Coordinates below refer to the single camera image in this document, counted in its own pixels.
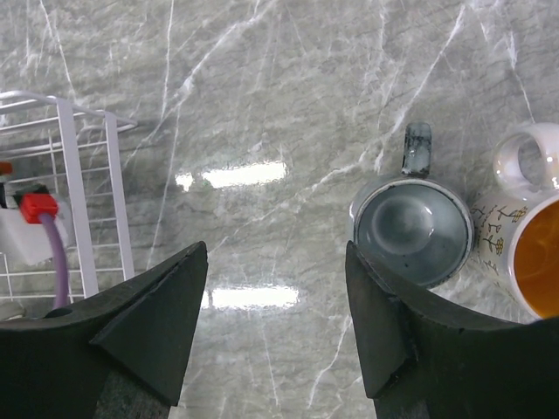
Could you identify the pale blue ceramic mug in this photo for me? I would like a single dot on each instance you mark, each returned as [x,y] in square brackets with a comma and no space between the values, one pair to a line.
[417,227]

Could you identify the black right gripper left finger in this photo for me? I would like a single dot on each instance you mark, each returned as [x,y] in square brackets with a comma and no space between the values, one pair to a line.
[121,353]

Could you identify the white wire dish rack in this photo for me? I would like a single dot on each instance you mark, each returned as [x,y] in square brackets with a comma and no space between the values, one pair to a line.
[75,152]

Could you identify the orange ceramic mug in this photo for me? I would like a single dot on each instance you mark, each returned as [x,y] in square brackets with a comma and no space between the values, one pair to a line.
[5,168]

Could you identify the floral white ceramic mug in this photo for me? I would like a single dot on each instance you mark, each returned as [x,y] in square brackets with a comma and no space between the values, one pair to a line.
[516,225]

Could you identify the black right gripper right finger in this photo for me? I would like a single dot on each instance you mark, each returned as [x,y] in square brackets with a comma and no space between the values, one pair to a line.
[423,356]

